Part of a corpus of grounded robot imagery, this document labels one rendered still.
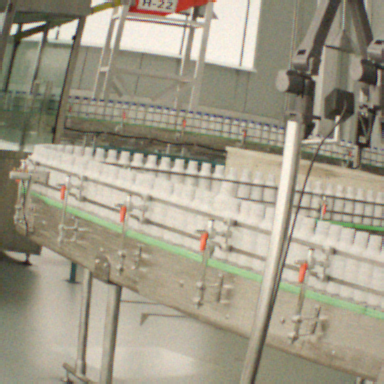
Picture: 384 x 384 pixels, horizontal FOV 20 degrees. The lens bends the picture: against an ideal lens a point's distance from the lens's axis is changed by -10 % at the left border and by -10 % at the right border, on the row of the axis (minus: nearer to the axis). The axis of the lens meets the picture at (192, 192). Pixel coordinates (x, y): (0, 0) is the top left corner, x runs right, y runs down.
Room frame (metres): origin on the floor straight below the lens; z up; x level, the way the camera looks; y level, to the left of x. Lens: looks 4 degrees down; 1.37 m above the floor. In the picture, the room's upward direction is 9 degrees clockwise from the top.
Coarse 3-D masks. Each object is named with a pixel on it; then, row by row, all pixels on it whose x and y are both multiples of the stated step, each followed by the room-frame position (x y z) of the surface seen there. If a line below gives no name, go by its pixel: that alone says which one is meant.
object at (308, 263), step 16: (80, 176) 3.81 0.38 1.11; (64, 192) 3.77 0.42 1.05; (80, 192) 3.81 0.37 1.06; (16, 208) 4.15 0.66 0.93; (64, 208) 3.78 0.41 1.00; (128, 208) 3.38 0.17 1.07; (144, 208) 3.42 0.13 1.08; (64, 224) 3.78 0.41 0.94; (144, 224) 3.42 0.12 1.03; (208, 224) 3.02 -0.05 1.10; (224, 224) 3.05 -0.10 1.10; (64, 240) 3.77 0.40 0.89; (208, 240) 3.01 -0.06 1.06; (208, 256) 3.01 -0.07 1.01; (304, 256) 2.64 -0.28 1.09; (304, 272) 2.63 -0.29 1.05; (304, 288) 2.63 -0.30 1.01; (288, 336) 2.63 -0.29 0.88
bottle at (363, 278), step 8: (376, 240) 2.56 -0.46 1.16; (368, 248) 2.57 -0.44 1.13; (376, 248) 2.56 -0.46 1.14; (368, 256) 2.55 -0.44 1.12; (376, 256) 2.55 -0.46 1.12; (360, 264) 2.57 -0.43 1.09; (368, 264) 2.55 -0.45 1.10; (360, 272) 2.56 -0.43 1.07; (368, 272) 2.55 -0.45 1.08; (360, 280) 2.56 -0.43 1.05; (368, 280) 2.55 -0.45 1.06; (360, 296) 2.55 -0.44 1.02
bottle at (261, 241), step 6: (270, 210) 2.96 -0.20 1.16; (270, 216) 2.96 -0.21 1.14; (264, 222) 2.96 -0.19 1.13; (270, 222) 2.96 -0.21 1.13; (264, 228) 2.95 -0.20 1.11; (258, 234) 2.97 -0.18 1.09; (258, 240) 2.96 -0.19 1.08; (264, 240) 2.95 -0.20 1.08; (258, 246) 2.96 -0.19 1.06; (264, 246) 2.95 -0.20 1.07; (258, 252) 2.96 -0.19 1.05; (264, 252) 2.95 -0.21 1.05; (252, 264) 2.97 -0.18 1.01; (258, 264) 2.95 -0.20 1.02; (258, 270) 2.95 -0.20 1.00
